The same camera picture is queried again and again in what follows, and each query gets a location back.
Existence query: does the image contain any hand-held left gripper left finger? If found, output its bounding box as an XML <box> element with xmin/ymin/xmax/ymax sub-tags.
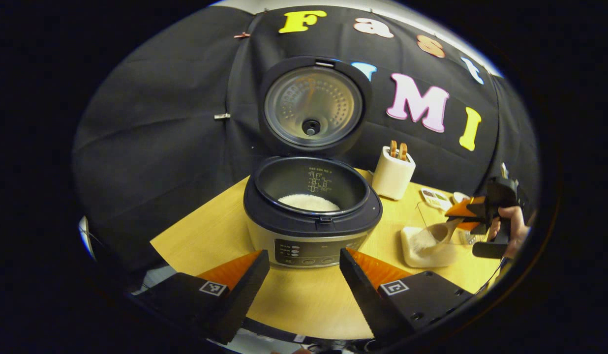
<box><xmin>132</xmin><ymin>250</ymin><xmax>271</xmax><ymax>345</ymax></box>

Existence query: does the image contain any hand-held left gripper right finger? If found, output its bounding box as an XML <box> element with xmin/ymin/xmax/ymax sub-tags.
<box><xmin>339</xmin><ymin>247</ymin><xmax>474</xmax><ymax>345</ymax></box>

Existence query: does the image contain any wooden spoon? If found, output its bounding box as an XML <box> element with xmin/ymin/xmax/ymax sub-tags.
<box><xmin>425</xmin><ymin>218</ymin><xmax>464</xmax><ymax>245</ymax></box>

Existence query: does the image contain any clear rice box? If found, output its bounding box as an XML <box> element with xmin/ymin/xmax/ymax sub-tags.
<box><xmin>400</xmin><ymin>202</ymin><xmax>459</xmax><ymax>268</ymax></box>

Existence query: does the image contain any black silver rice cooker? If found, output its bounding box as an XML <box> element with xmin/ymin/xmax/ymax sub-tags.
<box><xmin>243</xmin><ymin>56</ymin><xmax>383</xmax><ymax>269</ymax></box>

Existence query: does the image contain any white rice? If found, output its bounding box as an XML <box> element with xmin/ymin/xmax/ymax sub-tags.
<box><xmin>277</xmin><ymin>194</ymin><xmax>341</xmax><ymax>212</ymax></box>

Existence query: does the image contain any white divided bean dish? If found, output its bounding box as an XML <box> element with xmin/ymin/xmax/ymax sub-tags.
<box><xmin>421</xmin><ymin>188</ymin><xmax>453</xmax><ymax>212</ymax></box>

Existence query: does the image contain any white toaster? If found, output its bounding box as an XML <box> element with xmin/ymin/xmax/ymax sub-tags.
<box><xmin>371</xmin><ymin>146</ymin><xmax>416</xmax><ymax>201</ymax></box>

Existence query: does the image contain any white panel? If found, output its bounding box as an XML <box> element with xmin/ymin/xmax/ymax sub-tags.
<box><xmin>79</xmin><ymin>216</ymin><xmax>95</xmax><ymax>259</ymax></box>

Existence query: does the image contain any black backdrop cloth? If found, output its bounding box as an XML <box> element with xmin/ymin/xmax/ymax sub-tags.
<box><xmin>72</xmin><ymin>5</ymin><xmax>541</xmax><ymax>276</ymax></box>

